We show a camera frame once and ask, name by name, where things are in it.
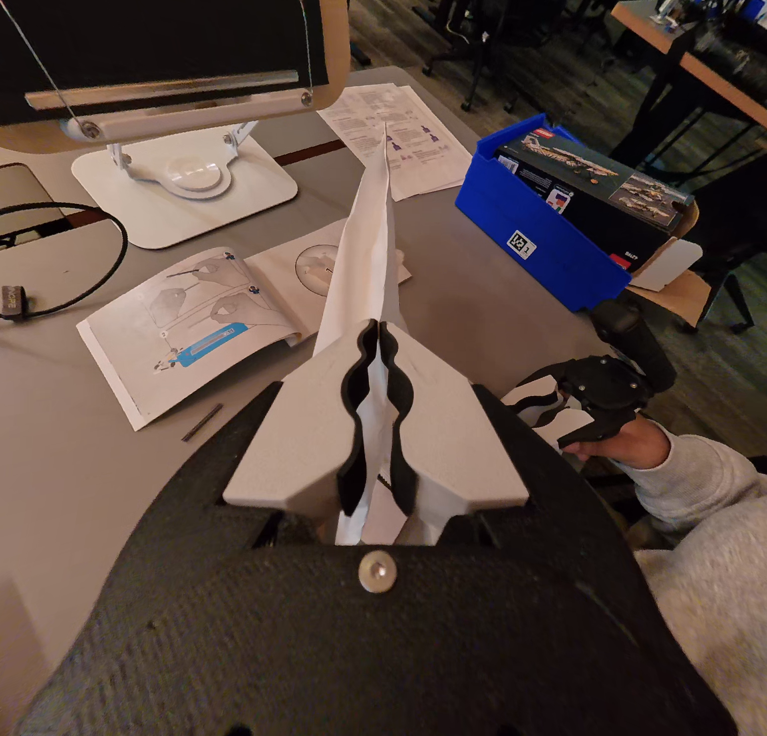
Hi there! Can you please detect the wooden office desk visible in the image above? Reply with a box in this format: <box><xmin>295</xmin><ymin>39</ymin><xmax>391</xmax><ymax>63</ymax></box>
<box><xmin>610</xmin><ymin>0</ymin><xmax>767</xmax><ymax>168</ymax></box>

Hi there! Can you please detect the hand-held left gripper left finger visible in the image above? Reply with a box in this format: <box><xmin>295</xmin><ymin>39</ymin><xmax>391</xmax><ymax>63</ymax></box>
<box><xmin>223</xmin><ymin>319</ymin><xmax>381</xmax><ymax>518</ymax></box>

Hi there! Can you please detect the white paper bag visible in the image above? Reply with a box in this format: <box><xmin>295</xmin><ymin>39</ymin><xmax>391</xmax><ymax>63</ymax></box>
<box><xmin>313</xmin><ymin>122</ymin><xmax>414</xmax><ymax>546</ymax></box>

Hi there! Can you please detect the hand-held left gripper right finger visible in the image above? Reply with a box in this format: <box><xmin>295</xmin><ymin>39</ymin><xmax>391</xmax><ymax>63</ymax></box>
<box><xmin>381</xmin><ymin>321</ymin><xmax>531</xmax><ymax>542</ymax></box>

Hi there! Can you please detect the black lego axle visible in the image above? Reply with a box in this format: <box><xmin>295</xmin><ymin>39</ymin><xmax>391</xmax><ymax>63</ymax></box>
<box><xmin>181</xmin><ymin>403</ymin><xmax>224</xmax><ymax>443</ymax></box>

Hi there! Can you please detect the person's grey sweatshirt torso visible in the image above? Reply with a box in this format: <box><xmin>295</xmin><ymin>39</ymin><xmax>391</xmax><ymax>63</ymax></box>
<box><xmin>632</xmin><ymin>496</ymin><xmax>767</xmax><ymax>736</ymax></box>

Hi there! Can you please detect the grey flat pad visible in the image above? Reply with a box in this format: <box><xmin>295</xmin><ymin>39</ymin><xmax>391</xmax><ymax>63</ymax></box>
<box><xmin>0</xmin><ymin>162</ymin><xmax>61</xmax><ymax>240</ymax></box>

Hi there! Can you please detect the printed paper leaflet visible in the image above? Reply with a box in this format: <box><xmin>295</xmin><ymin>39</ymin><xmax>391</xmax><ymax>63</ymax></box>
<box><xmin>316</xmin><ymin>83</ymin><xmax>474</xmax><ymax>202</ymax></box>

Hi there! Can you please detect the person's right hand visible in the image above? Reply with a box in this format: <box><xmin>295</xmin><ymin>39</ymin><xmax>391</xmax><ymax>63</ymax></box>
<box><xmin>566</xmin><ymin>415</ymin><xmax>671</xmax><ymax>468</ymax></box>

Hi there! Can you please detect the blue plastic bin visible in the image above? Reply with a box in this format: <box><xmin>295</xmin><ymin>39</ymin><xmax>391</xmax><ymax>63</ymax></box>
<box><xmin>454</xmin><ymin>113</ymin><xmax>634</xmax><ymax>313</ymax></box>

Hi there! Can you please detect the person's right forearm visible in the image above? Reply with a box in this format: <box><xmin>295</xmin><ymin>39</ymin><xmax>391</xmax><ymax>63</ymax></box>
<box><xmin>611</xmin><ymin>433</ymin><xmax>767</xmax><ymax>554</ymax></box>

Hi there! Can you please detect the dark lego set box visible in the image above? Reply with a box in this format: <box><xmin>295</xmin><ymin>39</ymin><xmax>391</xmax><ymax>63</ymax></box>
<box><xmin>494</xmin><ymin>128</ymin><xmax>705</xmax><ymax>329</ymax></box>

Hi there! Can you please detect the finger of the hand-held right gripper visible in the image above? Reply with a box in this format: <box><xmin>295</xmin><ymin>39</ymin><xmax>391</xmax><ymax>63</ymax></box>
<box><xmin>515</xmin><ymin>396</ymin><xmax>597</xmax><ymax>432</ymax></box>
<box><xmin>502</xmin><ymin>375</ymin><xmax>564</xmax><ymax>406</ymax></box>

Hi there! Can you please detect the black office chair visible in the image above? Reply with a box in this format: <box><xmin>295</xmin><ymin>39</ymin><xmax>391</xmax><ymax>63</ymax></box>
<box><xmin>413</xmin><ymin>0</ymin><xmax>576</xmax><ymax>114</ymax></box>
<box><xmin>683</xmin><ymin>167</ymin><xmax>767</xmax><ymax>335</ymax></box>

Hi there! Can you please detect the black bag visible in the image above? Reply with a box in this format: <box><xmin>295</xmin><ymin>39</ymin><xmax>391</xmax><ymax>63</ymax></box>
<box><xmin>689</xmin><ymin>26</ymin><xmax>767</xmax><ymax>93</ymax></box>

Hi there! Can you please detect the black cable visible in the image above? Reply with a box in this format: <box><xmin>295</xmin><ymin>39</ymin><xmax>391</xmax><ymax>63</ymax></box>
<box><xmin>0</xmin><ymin>202</ymin><xmax>129</xmax><ymax>325</ymax></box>

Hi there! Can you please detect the open instruction booklet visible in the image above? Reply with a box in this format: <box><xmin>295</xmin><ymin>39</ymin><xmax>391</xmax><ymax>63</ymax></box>
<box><xmin>77</xmin><ymin>218</ymin><xmax>414</xmax><ymax>432</ymax></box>

